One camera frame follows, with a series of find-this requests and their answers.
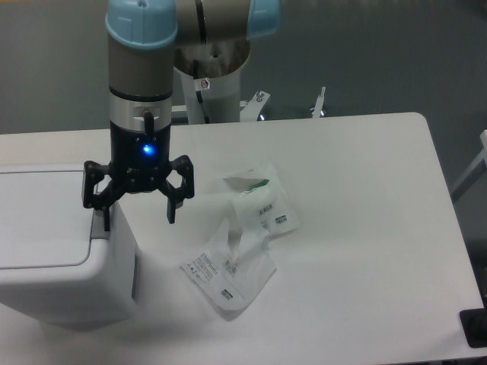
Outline white levelling foot with bolt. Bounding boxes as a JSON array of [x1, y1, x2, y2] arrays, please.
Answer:
[[310, 86, 327, 119]]

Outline black clamp at table corner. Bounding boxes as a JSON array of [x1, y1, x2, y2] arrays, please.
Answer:
[[460, 308, 486, 348]]

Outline white frame at right edge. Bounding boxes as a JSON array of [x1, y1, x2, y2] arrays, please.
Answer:
[[450, 130, 486, 204]]

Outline white push-lid trash can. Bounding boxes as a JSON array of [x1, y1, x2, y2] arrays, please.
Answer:
[[1, 163, 141, 327]]

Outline white pedestal base frame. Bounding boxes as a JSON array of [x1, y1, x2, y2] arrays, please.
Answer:
[[171, 90, 271, 125]]

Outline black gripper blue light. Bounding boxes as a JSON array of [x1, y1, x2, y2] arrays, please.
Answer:
[[82, 122, 195, 232]]

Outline black cable on pedestal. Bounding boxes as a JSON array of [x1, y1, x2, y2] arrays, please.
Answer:
[[192, 59, 211, 125]]

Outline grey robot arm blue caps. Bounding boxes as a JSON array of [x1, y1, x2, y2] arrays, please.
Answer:
[[82, 1, 281, 231]]

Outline lower white plastic package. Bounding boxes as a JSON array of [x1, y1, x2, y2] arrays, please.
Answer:
[[179, 218, 276, 313]]

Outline upper torn white plastic package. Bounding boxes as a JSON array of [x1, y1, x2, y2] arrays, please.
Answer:
[[223, 163, 300, 236]]

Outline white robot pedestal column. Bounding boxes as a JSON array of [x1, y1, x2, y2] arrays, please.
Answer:
[[174, 40, 250, 125]]

